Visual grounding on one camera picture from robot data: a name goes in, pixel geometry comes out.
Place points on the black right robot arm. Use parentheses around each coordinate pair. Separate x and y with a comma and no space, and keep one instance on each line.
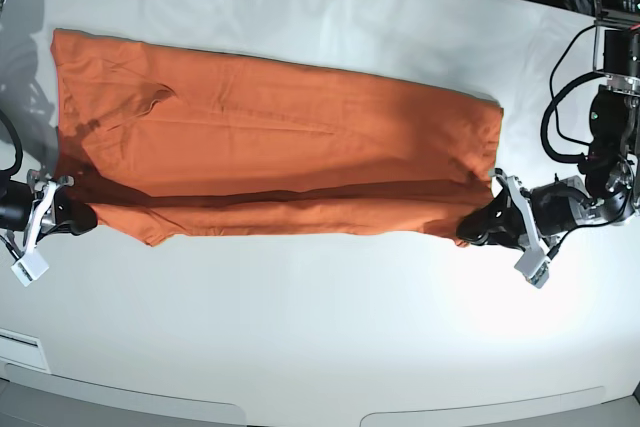
(30,124)

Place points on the white label plate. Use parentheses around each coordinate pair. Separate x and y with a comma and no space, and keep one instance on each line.
(23,351)

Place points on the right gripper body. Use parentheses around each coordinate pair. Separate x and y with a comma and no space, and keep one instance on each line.
(18,204)

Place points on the orange T-shirt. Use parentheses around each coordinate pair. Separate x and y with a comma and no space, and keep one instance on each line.
(164,141)

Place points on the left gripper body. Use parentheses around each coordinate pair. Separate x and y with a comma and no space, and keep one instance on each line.
(556,208)

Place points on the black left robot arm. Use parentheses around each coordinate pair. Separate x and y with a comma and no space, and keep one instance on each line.
(606,189)

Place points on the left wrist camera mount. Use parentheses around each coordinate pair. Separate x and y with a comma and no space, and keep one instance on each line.
(535,260)

